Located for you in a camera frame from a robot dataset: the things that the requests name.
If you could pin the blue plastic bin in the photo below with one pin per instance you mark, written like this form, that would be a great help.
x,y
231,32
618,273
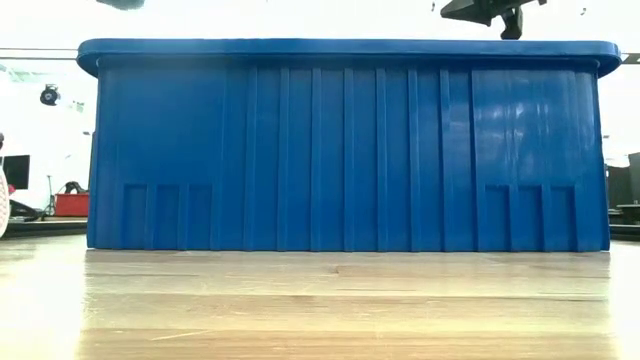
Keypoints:
x,y
325,150

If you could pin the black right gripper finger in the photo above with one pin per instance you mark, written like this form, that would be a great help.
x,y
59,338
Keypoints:
x,y
480,12

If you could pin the thin tripod stand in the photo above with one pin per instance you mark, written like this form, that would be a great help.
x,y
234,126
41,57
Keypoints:
x,y
50,195

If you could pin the black computer monitor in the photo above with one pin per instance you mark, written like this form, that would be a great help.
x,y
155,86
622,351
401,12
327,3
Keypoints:
x,y
16,171

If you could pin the black round ceiling fixture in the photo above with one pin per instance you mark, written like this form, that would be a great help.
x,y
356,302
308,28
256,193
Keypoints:
x,y
49,95

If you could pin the red storage bin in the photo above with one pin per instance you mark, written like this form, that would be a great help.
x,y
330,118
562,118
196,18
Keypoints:
x,y
72,205

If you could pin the black idle robot arm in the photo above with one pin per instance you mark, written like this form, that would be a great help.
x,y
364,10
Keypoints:
x,y
75,187

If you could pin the dark cabinet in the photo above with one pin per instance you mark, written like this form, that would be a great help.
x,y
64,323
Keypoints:
x,y
622,185

